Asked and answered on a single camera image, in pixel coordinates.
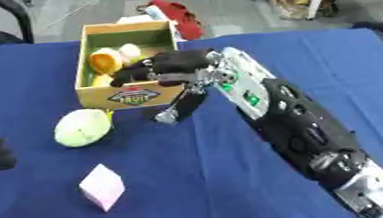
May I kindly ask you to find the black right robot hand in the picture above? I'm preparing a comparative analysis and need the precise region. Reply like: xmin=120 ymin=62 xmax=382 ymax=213
xmin=105 ymin=46 xmax=232 ymax=131

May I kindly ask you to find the tan cardboard box green inside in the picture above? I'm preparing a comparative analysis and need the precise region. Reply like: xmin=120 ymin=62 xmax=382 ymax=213
xmin=67 ymin=15 xmax=190 ymax=114

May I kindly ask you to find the red bag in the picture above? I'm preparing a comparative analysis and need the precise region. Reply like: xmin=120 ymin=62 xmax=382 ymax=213
xmin=133 ymin=0 xmax=206 ymax=47

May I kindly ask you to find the cream round toy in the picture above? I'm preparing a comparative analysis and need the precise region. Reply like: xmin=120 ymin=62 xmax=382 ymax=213
xmin=115 ymin=41 xmax=145 ymax=65

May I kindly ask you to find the orange toy fruit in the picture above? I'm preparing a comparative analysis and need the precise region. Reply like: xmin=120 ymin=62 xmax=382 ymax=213
xmin=85 ymin=45 xmax=127 ymax=78

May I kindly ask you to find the yellow toy fruit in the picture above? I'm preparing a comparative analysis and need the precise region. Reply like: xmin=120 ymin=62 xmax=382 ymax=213
xmin=88 ymin=72 xmax=116 ymax=89

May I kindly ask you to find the pale green round toy fruit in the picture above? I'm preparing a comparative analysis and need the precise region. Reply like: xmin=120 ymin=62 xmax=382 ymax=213
xmin=51 ymin=106 xmax=117 ymax=150

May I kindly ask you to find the pink cube block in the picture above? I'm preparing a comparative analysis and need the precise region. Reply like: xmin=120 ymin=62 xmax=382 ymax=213
xmin=75 ymin=161 xmax=130 ymax=216

